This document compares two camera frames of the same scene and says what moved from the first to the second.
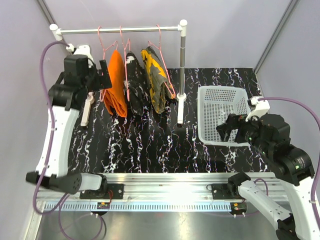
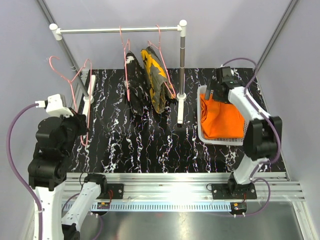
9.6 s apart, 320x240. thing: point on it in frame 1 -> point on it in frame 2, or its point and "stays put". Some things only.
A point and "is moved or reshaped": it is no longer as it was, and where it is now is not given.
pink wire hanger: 126,49 stays put
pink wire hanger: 159,48 stays put
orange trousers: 115,97 -> 219,119
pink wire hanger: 103,91 is moved or reshaped
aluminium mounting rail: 177,192 stays put
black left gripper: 102,81 -> 80,119
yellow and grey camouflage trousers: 160,91 stays put
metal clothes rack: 182,28 stays put
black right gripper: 233,122 -> 214,85
